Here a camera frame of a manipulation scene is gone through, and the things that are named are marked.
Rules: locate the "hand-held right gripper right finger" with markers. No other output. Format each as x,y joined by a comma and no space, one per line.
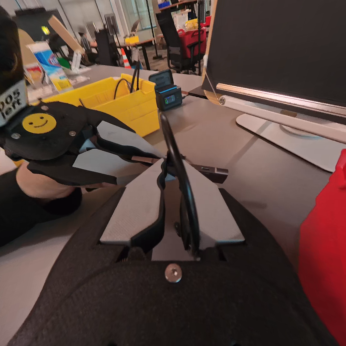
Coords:
219,216

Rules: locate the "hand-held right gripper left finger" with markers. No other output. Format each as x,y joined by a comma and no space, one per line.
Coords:
135,213

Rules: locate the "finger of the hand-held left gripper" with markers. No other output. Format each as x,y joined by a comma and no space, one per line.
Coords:
108,167
124,136

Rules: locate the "yellow plastic bin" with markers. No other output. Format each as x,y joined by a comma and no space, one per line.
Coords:
135,110

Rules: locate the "red plastic bin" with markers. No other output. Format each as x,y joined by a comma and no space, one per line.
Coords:
324,243

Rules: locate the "person's left forearm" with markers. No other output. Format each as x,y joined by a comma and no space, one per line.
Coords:
27,216

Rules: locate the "person's left hand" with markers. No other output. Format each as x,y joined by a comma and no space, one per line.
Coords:
46,186

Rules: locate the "dark battery charger case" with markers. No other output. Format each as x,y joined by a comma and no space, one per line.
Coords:
169,100

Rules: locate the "disinfectant wipes canister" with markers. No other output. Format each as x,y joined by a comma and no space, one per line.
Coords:
51,67

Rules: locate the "orange traffic cone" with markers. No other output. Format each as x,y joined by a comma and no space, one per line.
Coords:
126,60

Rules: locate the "white folding stand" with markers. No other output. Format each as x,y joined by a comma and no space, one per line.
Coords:
78,63

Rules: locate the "dark flat desk panel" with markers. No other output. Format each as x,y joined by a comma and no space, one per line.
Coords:
197,92

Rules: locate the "black office chair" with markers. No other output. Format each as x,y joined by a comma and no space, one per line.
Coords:
105,48
173,40

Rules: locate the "tan cardboard panel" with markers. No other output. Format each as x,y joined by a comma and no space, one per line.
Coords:
25,51

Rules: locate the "small yellow bin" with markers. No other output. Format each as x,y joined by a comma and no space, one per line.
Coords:
132,40

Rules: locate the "silver monitor stand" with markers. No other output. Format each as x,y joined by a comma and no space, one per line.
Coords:
297,143

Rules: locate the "long tan cardboard strip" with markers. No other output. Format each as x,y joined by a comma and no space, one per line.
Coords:
66,33

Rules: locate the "black floor lamp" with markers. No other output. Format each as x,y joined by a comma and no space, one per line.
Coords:
151,32

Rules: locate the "red tote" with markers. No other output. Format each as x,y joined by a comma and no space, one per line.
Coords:
193,43

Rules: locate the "black computer monitor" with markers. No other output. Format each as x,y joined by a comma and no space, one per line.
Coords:
283,40

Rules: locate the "black wall screen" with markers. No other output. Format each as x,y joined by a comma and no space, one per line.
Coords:
32,24

